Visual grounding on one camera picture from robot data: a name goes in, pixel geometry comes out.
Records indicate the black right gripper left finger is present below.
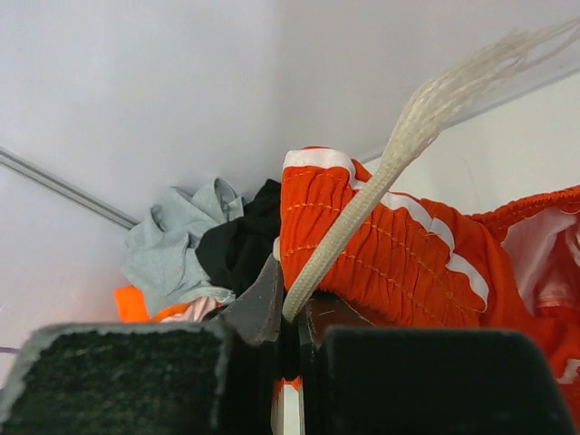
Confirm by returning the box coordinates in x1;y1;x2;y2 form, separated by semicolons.
1;258;284;434

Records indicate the grey cloth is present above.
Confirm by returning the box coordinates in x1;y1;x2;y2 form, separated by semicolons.
122;178;244;316

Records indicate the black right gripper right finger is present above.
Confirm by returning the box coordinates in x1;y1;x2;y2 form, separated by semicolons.
298;296;576;434

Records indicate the orange shorts white drawstring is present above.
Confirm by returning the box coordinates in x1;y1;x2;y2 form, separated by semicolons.
275;19;579;416

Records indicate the black zip jacket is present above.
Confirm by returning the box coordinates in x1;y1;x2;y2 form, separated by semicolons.
196;179;281;296

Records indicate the orange cloth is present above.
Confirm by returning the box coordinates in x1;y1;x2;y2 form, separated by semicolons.
112;285;218;324

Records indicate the left aluminium frame post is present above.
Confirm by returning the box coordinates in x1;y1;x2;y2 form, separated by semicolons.
1;147;138;230

